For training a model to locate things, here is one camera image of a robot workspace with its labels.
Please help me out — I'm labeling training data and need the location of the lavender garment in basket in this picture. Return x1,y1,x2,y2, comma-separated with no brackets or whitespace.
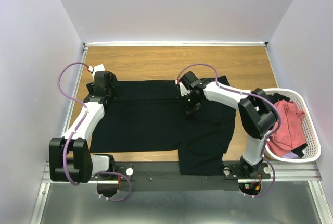
282,152,300,159

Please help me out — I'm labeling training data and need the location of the aluminium front frame rail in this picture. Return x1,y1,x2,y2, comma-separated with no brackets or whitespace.
31,162,323,223

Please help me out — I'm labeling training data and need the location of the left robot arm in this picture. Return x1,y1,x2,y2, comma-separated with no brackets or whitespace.
49,70,121,185

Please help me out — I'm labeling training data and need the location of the pink shirt in basket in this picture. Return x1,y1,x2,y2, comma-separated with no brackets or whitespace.
267,100,306,157

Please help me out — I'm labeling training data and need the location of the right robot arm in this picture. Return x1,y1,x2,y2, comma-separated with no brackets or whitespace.
175,71,281,178

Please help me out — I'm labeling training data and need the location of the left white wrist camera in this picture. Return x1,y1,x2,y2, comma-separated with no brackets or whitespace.
87,64,105,75

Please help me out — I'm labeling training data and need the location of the aluminium back table rail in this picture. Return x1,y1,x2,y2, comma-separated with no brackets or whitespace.
84,41,267,47

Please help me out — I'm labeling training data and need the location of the black t shirt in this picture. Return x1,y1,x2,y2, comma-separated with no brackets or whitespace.
90,80,236,176

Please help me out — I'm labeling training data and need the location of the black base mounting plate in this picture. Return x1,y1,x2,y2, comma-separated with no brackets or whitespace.
85,160,271,192

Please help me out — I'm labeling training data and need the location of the white laundry basket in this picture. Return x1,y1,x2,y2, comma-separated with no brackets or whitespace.
264,88,322,163

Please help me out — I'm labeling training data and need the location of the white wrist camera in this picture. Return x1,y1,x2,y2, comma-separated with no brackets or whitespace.
175,80,190,97
87,64,105,75

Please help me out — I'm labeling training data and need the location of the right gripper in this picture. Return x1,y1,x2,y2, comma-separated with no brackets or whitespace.
176,91,200,118

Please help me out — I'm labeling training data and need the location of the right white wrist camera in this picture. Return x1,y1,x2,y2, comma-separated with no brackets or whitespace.
175,80,190,97

